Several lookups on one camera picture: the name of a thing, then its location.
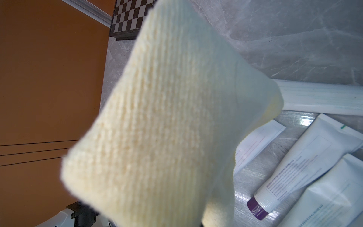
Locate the white tube green cap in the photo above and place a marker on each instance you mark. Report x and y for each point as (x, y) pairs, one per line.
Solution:
(321, 98)

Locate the folding chessboard box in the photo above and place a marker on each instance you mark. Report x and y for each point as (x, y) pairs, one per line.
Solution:
(127, 18)

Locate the yellow cleaning cloth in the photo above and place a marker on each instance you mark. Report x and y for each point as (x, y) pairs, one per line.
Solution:
(161, 153)

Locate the white toothpaste tube purple cap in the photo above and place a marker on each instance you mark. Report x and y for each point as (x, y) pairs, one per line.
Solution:
(319, 148)

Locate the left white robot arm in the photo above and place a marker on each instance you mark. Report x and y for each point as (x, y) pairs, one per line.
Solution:
(78, 215)

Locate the white tube pink cap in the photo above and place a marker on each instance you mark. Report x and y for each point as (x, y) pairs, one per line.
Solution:
(253, 144)

